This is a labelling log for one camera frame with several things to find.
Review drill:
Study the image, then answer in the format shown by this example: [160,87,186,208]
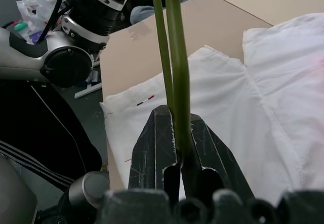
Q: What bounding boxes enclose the white plastic bag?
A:
[15,0,67,45]

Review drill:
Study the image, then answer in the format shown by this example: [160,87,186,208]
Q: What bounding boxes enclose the black white-striped garment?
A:
[0,79,102,192]

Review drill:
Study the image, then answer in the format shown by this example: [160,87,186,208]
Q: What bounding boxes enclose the white table foot bar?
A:
[74,81,103,99]

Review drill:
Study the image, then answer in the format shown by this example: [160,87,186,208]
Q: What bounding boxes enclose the green capped bottle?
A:
[13,22,30,42]

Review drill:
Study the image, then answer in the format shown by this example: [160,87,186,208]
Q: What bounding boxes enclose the small red black pen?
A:
[136,95,155,106]

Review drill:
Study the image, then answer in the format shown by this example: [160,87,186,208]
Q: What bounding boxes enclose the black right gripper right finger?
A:
[181,113,255,202]

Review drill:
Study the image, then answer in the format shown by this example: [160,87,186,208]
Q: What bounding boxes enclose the seated person in jeans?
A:
[129,0,205,27]

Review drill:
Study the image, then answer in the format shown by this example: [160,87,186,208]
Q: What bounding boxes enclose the green plant stems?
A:
[149,0,201,200]

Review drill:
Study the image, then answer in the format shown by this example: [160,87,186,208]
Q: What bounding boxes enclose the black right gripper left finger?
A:
[128,105,178,197]

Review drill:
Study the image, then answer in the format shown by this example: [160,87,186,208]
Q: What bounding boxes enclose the silver robot body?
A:
[0,155,111,224]

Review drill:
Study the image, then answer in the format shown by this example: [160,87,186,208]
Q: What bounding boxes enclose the white shorts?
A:
[99,13,324,207]

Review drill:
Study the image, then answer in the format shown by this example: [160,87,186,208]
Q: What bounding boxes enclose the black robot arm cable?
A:
[37,0,85,45]

